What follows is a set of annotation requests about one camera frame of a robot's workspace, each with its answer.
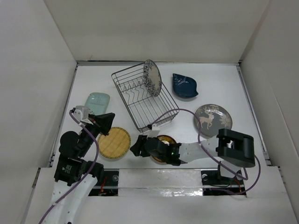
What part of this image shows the gold and black plate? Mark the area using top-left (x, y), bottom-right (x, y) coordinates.
top-left (152, 135), bottom-right (177, 163)

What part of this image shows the light green rectangular plate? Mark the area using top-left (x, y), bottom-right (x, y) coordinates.
top-left (85, 92), bottom-right (110, 115)

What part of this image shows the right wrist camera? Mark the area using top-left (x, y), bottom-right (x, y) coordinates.
top-left (147, 124), bottom-right (160, 138)

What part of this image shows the dark blue leaf dish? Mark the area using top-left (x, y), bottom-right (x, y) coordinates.
top-left (172, 73), bottom-right (199, 98)

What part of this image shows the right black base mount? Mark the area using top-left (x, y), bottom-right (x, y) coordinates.
top-left (201, 170), bottom-right (246, 196)

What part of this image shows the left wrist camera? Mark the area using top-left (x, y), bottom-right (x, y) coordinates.
top-left (72, 105), bottom-right (89, 122)

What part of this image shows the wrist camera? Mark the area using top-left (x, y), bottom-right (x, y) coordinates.
top-left (72, 105), bottom-right (89, 122)
top-left (147, 124), bottom-right (160, 138)

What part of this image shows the grey wire dish rack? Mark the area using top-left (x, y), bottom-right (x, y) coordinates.
top-left (111, 62), bottom-right (179, 133)

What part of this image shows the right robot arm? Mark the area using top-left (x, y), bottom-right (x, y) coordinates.
top-left (130, 128), bottom-right (255, 183)

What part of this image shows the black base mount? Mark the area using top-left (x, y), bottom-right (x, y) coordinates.
top-left (201, 170), bottom-right (246, 196)
top-left (89, 169), bottom-right (119, 196)

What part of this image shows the blue floral round plate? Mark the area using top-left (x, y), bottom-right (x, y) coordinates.
top-left (143, 59), bottom-right (162, 97)

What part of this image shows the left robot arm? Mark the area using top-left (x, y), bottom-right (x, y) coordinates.
top-left (40, 108), bottom-right (115, 224)

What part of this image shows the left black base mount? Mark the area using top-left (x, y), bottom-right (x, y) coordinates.
top-left (89, 169), bottom-right (119, 196)

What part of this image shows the round bamboo woven plate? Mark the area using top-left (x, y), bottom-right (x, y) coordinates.
top-left (98, 127), bottom-right (131, 159)

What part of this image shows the grey deer plate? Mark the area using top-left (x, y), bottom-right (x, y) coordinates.
top-left (193, 104), bottom-right (233, 138)

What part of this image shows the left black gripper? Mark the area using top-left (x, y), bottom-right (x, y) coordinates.
top-left (78, 112), bottom-right (115, 156)

